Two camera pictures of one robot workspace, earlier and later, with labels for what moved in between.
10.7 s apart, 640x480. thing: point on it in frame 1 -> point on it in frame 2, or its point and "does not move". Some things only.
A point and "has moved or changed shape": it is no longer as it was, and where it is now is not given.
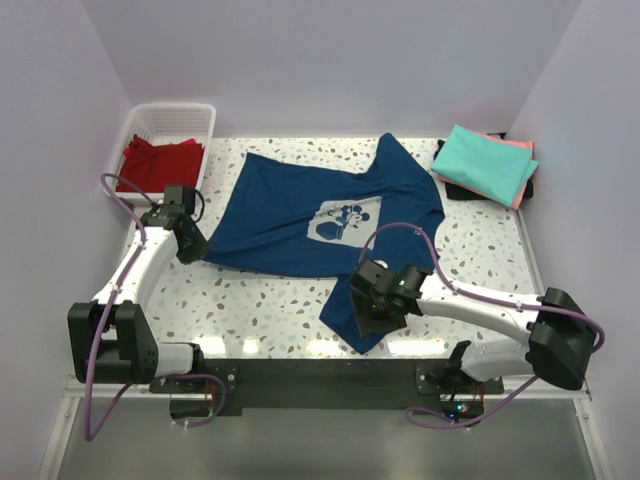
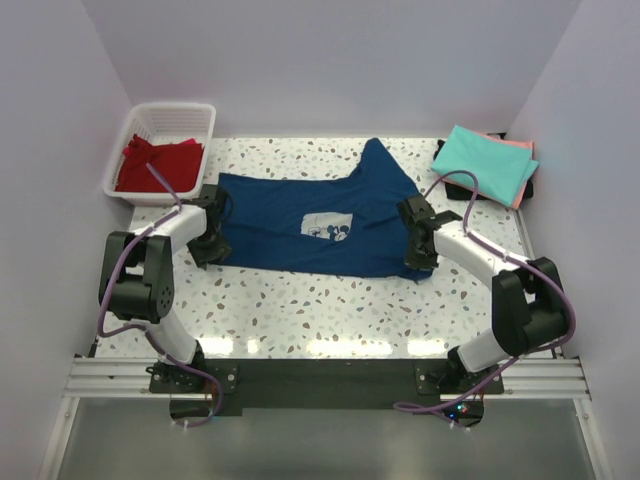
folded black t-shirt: [455, 193] does not move
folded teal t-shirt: [495, 168] does not move
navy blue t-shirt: [296, 221] has moved or changed shape
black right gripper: [367, 322] -> [416, 262]
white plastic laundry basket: [162, 122] does not move
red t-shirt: [156, 166] does not move
